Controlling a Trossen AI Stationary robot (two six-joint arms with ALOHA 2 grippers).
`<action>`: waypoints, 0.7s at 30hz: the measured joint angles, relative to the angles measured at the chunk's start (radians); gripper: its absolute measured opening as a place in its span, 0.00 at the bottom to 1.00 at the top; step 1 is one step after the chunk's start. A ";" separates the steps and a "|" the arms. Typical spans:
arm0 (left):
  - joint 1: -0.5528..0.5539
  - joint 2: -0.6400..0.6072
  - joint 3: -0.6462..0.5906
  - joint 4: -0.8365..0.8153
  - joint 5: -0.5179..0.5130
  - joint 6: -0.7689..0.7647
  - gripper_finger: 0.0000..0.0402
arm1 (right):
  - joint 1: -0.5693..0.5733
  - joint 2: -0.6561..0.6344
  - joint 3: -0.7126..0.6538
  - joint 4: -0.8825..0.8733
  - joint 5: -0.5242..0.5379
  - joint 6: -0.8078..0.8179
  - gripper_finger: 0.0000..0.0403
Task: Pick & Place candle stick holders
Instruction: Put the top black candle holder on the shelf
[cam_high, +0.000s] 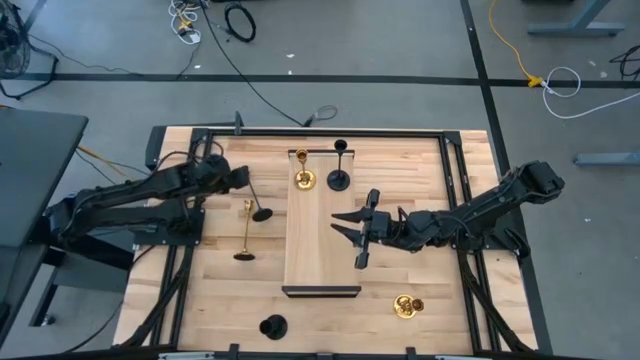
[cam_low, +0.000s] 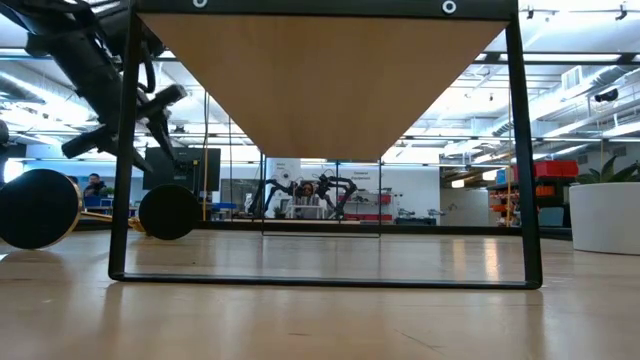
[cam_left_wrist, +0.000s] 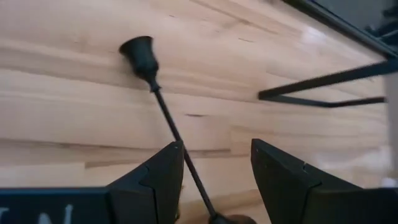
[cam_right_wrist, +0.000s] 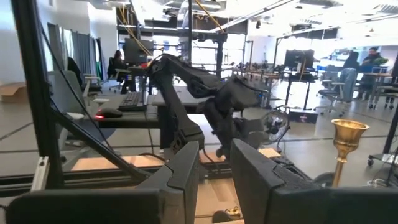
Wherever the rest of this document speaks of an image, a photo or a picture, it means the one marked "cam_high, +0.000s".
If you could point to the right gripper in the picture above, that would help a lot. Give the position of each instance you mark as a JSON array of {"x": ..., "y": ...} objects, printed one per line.
[{"x": 382, "y": 226}]

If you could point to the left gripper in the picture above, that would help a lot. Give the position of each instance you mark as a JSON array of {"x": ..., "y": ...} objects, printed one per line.
[{"x": 235, "y": 179}]

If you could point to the tall black candlestick holder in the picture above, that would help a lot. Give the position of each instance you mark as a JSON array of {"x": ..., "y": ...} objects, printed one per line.
[{"x": 262, "y": 215}]

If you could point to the medium black candlestick holder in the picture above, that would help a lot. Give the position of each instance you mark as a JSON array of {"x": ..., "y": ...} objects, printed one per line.
[{"x": 338, "y": 181}]

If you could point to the medium gold candlestick holder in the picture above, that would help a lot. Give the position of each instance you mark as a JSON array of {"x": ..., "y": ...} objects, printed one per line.
[{"x": 304, "y": 180}]

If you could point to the tall gold candlestick holder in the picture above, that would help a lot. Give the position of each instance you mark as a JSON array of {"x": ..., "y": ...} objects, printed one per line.
[{"x": 244, "y": 257}]

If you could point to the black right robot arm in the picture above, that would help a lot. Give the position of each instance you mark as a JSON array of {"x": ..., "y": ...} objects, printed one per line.
[{"x": 480, "y": 205}]

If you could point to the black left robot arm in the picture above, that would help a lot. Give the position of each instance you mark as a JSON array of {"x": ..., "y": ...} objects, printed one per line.
[{"x": 150, "y": 182}]

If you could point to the short gold candle holder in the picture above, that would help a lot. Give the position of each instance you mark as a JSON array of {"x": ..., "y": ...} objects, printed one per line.
[{"x": 403, "y": 306}]

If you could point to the short black candle holder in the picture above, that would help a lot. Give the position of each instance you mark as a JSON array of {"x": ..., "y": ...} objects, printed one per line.
[{"x": 276, "y": 327}]

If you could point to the black desk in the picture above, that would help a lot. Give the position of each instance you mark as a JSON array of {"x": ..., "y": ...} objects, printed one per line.
[{"x": 35, "y": 175}]

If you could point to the black floor fan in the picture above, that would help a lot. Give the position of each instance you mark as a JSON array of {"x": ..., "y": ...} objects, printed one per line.
[{"x": 12, "y": 45}]

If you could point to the grey metal bar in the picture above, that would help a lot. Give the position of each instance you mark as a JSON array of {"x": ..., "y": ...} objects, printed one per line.
[{"x": 607, "y": 159}]

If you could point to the grey desk leg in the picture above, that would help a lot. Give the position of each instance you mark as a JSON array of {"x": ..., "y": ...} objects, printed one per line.
[{"x": 575, "y": 29}]

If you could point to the black aluminium rig frame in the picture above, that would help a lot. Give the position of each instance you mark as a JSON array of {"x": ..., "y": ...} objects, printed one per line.
[{"x": 325, "y": 133}]

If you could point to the silver metal bracket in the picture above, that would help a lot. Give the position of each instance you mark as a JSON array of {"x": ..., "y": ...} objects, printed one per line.
[{"x": 185, "y": 356}]

